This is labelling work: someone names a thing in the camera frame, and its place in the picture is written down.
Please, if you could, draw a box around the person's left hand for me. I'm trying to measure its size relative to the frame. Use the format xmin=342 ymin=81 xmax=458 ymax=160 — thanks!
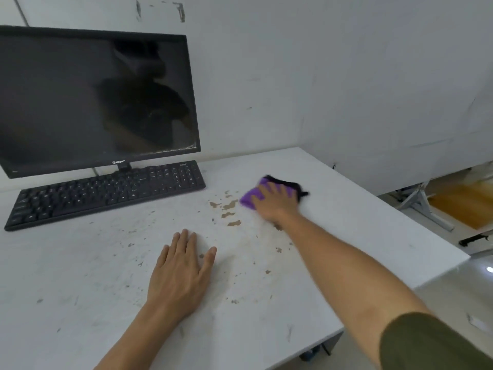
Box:
xmin=146 ymin=228 xmax=218 ymax=323

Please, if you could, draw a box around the black tool on floor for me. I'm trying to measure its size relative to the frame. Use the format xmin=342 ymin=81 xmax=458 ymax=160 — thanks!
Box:
xmin=458 ymin=231 xmax=493 ymax=248

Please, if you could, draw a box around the white metal stand frame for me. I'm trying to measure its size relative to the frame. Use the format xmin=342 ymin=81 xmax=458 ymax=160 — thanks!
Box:
xmin=387 ymin=180 xmax=455 ymax=232

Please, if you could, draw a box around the yellow wooden board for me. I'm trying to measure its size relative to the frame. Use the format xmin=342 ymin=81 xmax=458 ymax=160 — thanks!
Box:
xmin=428 ymin=180 xmax=493 ymax=231

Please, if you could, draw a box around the blue object under table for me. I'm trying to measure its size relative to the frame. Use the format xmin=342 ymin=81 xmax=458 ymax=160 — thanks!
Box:
xmin=299 ymin=345 xmax=321 ymax=363

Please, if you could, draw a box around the olive green sleeve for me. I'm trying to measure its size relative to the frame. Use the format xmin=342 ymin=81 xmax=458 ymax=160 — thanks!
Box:
xmin=379 ymin=311 xmax=493 ymax=370

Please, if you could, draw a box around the black keyboard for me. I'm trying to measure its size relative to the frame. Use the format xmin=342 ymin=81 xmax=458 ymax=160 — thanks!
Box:
xmin=4 ymin=160 xmax=207 ymax=232

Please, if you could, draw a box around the purple cleaning cloth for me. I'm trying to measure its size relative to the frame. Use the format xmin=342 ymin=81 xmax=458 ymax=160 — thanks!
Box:
xmin=263 ymin=174 xmax=310 ymax=205

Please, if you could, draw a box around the person's right forearm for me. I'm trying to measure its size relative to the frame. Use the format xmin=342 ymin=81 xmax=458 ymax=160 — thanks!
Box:
xmin=275 ymin=211 xmax=432 ymax=368

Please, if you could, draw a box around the black computer monitor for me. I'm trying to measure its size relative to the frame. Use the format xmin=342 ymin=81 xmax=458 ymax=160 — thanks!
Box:
xmin=0 ymin=25 xmax=202 ymax=180

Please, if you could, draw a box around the white table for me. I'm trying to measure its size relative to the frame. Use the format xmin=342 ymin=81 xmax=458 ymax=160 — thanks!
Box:
xmin=0 ymin=146 xmax=471 ymax=370

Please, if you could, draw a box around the person's right hand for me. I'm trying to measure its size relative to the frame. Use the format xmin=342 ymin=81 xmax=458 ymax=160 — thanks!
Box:
xmin=250 ymin=181 xmax=300 ymax=225

